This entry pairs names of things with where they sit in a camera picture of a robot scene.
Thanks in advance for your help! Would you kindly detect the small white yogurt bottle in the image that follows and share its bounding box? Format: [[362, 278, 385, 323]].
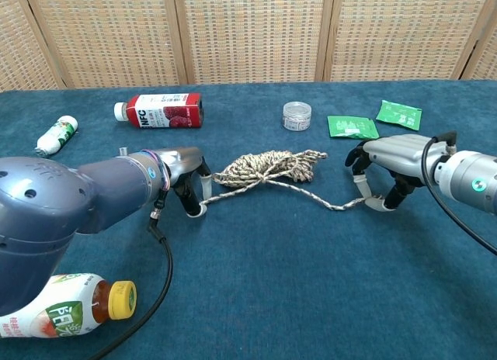
[[35, 115, 79, 159]]

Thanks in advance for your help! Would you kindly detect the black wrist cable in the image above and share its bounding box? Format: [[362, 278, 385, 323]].
[[87, 189, 174, 360], [421, 130, 497, 257]]

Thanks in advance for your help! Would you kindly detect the green square sachet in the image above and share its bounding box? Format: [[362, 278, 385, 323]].
[[326, 115, 381, 140], [375, 99, 423, 132]]

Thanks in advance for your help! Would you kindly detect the blue carpet table mat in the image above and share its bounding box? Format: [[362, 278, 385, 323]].
[[0, 78, 497, 360]]

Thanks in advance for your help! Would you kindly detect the small clear plastic jar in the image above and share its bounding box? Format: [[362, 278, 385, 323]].
[[281, 101, 313, 132]]

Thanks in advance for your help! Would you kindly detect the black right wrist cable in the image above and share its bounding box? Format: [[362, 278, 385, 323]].
[[421, 130, 497, 257]]

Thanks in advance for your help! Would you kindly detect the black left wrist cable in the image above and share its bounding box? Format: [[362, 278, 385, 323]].
[[87, 189, 174, 360]]

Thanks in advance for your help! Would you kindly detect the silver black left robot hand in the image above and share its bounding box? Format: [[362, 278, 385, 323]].
[[161, 146, 213, 220]]

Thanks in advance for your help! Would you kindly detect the red juice bottle white cap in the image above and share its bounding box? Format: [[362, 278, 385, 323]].
[[113, 92, 207, 130]]

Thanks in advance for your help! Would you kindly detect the beige braided rope bundle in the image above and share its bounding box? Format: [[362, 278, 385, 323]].
[[199, 149, 369, 212]]

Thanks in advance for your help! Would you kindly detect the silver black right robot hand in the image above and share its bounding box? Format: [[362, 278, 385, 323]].
[[345, 133, 447, 213]]

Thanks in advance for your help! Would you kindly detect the tea bottle yellow cap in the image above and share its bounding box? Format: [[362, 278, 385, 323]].
[[0, 272, 138, 339]]

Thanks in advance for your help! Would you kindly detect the woven bamboo folding screen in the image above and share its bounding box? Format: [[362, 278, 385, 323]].
[[0, 0, 497, 92]]

